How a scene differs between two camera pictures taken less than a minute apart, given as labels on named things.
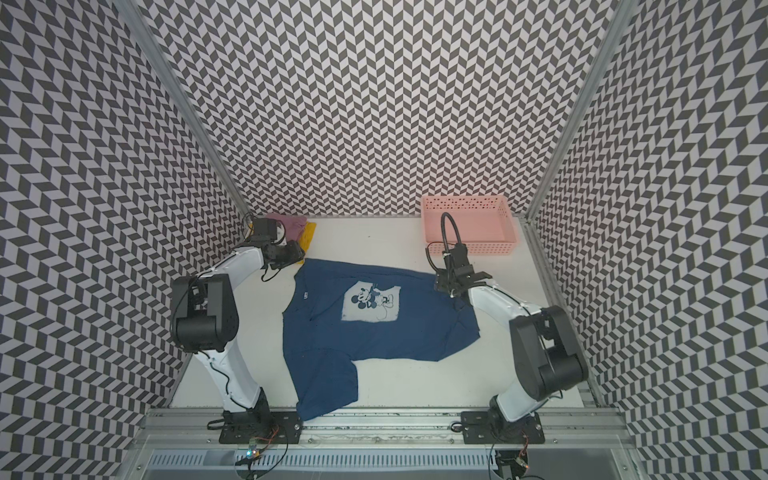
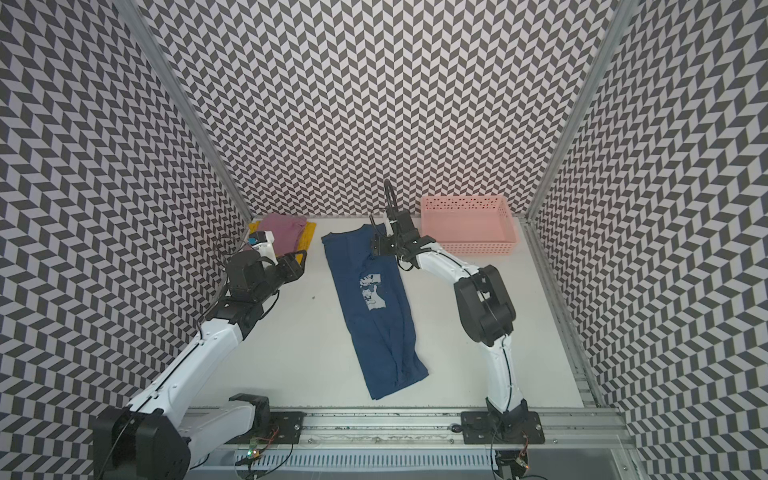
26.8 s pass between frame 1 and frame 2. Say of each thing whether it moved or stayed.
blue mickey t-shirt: moved
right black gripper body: moved
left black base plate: stayed
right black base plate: stayed
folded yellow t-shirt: stayed
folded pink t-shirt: stayed
